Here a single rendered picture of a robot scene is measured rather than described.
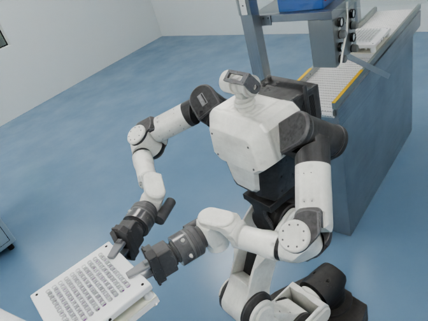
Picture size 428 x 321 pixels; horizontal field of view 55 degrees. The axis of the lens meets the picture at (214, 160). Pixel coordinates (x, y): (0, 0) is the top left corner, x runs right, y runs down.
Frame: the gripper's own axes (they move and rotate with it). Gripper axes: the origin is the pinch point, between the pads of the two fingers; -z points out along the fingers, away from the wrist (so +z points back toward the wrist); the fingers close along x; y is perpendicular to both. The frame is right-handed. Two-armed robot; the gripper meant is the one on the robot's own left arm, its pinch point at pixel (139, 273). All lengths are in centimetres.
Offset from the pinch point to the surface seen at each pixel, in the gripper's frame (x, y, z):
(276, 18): -30, 59, 98
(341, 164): 52, 50, 119
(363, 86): 17, 52, 139
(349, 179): 65, 51, 124
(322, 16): -29, 40, 106
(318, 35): -22, 42, 105
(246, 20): -31, 67, 89
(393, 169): 102, 72, 185
